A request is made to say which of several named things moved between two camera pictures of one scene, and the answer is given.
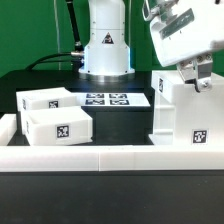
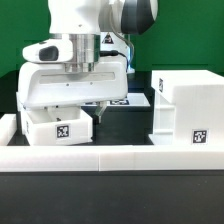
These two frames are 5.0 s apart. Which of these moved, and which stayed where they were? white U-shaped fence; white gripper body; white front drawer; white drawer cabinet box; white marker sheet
Moved: white gripper body
Stayed: white marker sheet; white front drawer; white U-shaped fence; white drawer cabinet box
